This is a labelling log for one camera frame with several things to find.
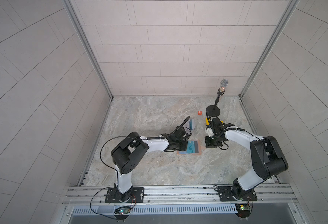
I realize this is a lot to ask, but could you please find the brown leather card holder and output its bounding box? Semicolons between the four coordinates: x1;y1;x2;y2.
177;140;202;155

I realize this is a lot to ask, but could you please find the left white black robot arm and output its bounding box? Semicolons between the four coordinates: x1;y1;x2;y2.
111;127;192;203

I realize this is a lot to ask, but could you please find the perforated vent strip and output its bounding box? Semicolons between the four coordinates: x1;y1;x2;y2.
72;204;238;216

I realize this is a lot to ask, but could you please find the right circuit board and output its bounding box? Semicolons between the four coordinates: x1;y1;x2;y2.
235;204;252;218

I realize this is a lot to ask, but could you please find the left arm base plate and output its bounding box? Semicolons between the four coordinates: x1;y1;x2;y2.
105;187;145;203

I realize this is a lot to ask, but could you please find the teal VIP card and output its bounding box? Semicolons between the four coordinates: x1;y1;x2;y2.
186;141;199;154

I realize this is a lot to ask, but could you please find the aluminium mounting rail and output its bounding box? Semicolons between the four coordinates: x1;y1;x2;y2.
60;184;298;206

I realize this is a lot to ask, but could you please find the clear acrylic card box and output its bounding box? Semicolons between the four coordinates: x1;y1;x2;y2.
188;118;196;130

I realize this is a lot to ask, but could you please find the left green circuit board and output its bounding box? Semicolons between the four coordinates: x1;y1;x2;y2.
114;206;131;215

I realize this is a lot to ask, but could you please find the yellow triangular plastic piece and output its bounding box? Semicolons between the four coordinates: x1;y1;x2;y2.
206;118;224;126

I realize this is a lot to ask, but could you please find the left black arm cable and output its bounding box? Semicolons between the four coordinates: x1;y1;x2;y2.
99;136;131;172

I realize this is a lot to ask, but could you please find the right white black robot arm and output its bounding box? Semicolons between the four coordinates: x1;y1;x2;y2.
205;116;289;201

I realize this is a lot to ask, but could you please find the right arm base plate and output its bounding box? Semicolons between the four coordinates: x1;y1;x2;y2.
214;185;258;202

